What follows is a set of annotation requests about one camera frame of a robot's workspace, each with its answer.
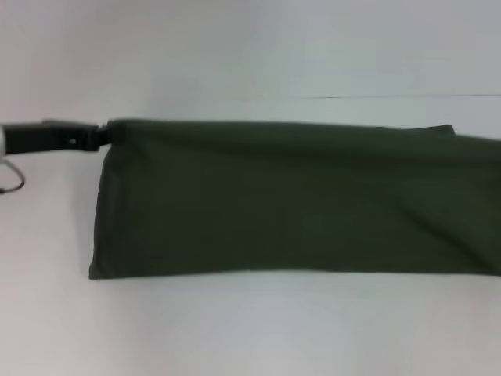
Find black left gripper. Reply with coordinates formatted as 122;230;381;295
5;119;112;154

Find dark green printed t-shirt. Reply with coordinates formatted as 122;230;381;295
88;119;501;283

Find dark left arm cable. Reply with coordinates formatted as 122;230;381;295
0;157;27;196

